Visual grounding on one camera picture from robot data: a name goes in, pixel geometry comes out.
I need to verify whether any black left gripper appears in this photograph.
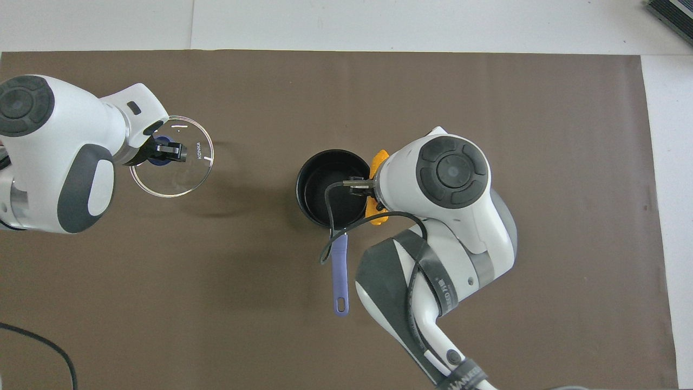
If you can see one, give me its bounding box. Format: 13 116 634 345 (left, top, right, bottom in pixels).
130 135 188 166

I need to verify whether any glass lid with blue knob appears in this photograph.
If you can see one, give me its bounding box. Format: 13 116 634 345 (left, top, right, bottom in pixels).
129 115 214 198

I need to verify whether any yellow toy corn cob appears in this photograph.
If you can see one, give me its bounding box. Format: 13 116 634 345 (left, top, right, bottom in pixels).
364 149 390 226

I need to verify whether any brown table mat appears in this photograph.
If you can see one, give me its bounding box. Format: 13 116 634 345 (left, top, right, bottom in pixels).
0 50 678 390

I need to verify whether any dark ribbed device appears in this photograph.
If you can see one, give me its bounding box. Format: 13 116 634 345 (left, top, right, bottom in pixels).
645 0 693 31

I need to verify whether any black saucepan with purple handle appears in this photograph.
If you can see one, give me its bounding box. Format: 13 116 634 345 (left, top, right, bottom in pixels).
296 149 380 317

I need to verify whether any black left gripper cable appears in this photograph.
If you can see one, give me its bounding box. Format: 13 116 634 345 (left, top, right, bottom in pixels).
0 323 78 390

